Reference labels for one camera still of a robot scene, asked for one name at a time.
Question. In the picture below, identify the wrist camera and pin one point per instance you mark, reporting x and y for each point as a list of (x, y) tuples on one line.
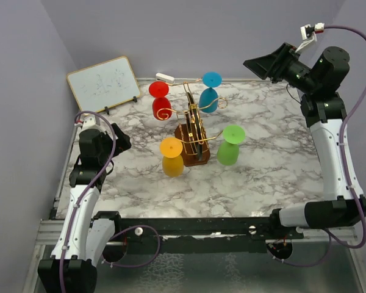
[(309, 36), (88, 121)]

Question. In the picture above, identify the black front mounting rail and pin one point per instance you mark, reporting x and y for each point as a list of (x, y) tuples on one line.
[(145, 236)]

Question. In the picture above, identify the yellow wine glass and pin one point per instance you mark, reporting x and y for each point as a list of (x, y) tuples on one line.
[(172, 162)]

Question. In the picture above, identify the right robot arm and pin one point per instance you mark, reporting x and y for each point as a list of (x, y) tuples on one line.
[(344, 203)]

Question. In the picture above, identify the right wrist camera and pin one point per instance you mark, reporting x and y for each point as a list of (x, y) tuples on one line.
[(309, 36)]

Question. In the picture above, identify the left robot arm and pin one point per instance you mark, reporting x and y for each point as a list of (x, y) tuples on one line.
[(72, 264)]

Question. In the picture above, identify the white eraser block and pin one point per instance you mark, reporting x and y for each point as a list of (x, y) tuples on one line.
[(165, 78)]

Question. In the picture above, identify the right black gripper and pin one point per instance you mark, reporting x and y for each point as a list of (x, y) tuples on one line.
[(269, 66)]

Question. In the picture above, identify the green wine glass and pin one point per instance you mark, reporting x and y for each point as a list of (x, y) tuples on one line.
[(228, 151)]

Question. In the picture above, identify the blue wine glass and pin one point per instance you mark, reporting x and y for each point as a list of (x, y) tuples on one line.
[(208, 101)]

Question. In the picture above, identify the red wine glass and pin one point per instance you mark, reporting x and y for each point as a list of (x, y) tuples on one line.
[(161, 106)]

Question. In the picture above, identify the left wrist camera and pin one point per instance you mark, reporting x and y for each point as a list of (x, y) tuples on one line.
[(88, 121)]

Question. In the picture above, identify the gold wire wine glass rack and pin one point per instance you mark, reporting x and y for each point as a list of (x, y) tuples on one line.
[(191, 132)]

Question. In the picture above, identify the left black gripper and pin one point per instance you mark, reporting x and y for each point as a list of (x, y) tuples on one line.
[(122, 143)]

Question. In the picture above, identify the small whiteboard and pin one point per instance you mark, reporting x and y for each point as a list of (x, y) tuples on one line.
[(104, 85)]

